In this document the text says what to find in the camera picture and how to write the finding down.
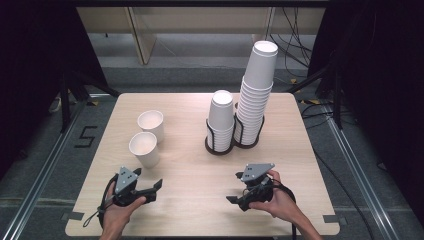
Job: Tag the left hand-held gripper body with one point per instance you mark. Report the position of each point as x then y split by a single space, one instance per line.
125 181

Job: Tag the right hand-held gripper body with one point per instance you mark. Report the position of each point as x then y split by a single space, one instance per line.
256 171

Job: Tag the white paper cup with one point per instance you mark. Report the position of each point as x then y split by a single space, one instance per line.
145 156
151 120

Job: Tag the tall stack of white cups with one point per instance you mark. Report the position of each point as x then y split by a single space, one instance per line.
261 66

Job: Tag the person's left hand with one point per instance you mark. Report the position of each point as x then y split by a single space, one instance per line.
116 218

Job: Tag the person's right hand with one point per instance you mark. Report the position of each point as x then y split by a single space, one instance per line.
281 205

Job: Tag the grey tape piece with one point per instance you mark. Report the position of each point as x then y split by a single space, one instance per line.
72 216
333 219

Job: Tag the short stack of white cups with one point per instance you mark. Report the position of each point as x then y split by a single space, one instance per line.
220 113

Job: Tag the beige wooden shelf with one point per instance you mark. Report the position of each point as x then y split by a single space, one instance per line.
200 20

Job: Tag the aluminium floor rail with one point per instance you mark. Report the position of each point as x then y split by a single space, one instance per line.
350 156
37 186

